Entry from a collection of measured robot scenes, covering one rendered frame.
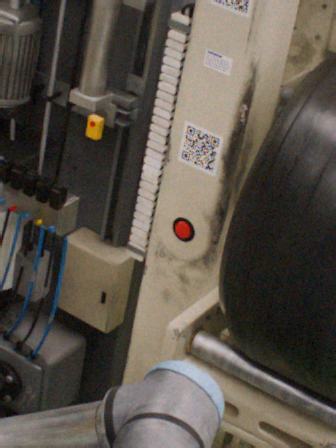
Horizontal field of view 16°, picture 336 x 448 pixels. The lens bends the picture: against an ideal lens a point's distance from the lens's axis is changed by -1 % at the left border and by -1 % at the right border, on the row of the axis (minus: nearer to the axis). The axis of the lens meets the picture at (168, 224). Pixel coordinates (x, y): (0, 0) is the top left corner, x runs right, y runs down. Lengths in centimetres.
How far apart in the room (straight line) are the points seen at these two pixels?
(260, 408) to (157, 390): 52
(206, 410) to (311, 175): 40
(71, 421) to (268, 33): 70
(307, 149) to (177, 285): 50
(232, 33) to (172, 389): 64
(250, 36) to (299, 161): 26
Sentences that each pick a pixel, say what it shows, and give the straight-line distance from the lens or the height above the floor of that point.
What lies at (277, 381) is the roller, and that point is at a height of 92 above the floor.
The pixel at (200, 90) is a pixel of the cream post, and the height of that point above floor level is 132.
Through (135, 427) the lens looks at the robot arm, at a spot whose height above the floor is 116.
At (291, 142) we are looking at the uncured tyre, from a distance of 174.
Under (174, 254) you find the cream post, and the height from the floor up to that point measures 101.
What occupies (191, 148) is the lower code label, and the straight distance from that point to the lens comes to 200.
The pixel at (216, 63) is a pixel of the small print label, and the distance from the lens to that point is 192.
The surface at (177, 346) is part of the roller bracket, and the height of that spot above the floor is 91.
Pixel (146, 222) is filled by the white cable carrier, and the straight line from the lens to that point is 212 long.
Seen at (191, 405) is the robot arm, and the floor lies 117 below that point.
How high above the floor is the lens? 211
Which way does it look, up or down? 30 degrees down
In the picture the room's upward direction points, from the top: 11 degrees clockwise
